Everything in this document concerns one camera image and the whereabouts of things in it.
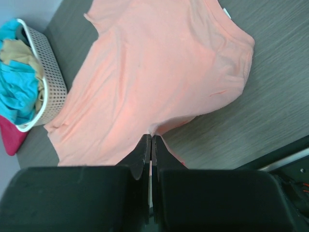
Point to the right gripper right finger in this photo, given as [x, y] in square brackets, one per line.
[191, 200]

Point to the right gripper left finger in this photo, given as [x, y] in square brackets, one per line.
[80, 198]

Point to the salmon pink t-shirt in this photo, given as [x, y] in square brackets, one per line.
[156, 65]

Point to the folded red t-shirt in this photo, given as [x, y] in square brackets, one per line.
[12, 138]

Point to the turquoise blue t-shirt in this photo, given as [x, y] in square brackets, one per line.
[18, 85]

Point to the white perforated laundry basket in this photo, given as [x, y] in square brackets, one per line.
[55, 90]

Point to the beige t-shirt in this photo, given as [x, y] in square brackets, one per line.
[17, 50]

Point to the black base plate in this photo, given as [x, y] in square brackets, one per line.
[290, 166]

